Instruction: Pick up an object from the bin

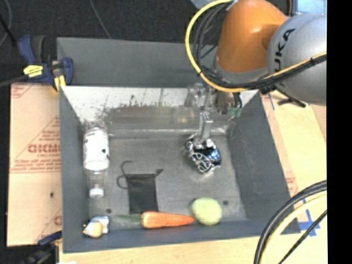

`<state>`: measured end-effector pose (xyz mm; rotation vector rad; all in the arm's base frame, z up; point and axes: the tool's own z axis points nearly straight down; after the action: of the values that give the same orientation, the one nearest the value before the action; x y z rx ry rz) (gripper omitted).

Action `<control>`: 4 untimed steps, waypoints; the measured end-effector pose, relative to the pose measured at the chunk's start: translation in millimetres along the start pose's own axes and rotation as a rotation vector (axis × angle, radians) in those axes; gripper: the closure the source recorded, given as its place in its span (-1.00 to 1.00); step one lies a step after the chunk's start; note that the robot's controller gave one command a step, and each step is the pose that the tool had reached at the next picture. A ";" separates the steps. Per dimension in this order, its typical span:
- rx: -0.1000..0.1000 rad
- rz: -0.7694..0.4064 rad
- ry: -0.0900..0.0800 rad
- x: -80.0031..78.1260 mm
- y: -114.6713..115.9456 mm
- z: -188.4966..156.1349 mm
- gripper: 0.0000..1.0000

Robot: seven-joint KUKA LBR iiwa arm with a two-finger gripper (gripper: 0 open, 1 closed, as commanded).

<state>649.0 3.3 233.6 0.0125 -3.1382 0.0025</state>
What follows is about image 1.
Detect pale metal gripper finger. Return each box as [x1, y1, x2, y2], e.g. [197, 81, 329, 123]
[197, 111, 215, 146]
[187, 82, 206, 107]

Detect grey metal bin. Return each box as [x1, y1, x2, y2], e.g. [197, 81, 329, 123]
[56, 37, 301, 253]

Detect green toy apple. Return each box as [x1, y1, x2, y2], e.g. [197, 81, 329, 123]
[189, 197, 223, 227]

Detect orange toy carrot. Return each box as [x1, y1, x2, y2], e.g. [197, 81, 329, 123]
[115, 211, 196, 229]

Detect clear plastic bottle, white label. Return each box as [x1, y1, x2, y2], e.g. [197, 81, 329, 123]
[82, 124, 111, 199]

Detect white and yellow toy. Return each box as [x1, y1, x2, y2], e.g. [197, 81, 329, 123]
[82, 216, 111, 239]

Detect brown cardboard board, red print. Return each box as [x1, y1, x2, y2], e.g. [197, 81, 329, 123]
[5, 82, 328, 248]

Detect black drawstring pouch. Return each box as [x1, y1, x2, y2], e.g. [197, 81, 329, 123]
[117, 161, 164, 215]

